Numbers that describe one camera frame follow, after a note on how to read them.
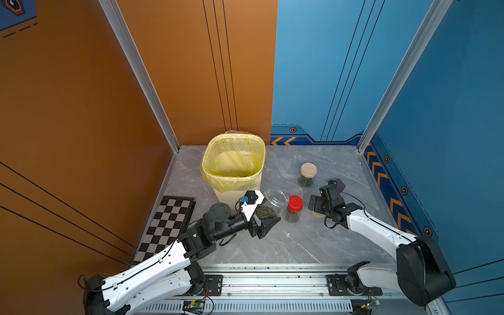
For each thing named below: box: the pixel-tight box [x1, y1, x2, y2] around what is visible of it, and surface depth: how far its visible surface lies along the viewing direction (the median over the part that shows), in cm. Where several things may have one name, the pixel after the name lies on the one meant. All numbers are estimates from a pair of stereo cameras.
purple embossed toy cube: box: [334, 177, 346, 193], surface depth 101 cm
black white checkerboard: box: [131, 195, 197, 266], surface depth 91 cm
